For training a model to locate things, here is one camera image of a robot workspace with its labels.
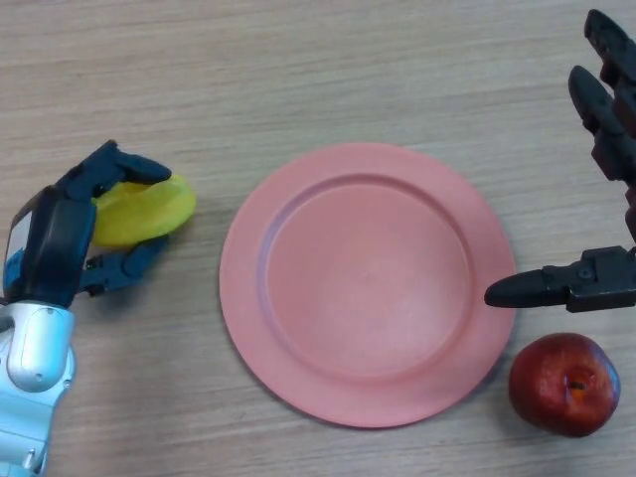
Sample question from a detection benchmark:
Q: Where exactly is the pink round plate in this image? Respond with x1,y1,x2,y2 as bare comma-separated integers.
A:
219,142,518,429

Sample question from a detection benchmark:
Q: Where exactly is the red apple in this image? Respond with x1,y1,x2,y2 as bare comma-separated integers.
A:
508,332,621,438

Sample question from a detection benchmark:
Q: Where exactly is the yellow starfruit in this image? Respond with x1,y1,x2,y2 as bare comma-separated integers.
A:
91,173,198,249

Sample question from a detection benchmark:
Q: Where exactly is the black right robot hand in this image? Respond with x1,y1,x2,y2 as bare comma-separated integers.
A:
484,8,636,314

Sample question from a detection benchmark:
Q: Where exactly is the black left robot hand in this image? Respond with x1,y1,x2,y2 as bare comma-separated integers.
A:
2,139,173,312

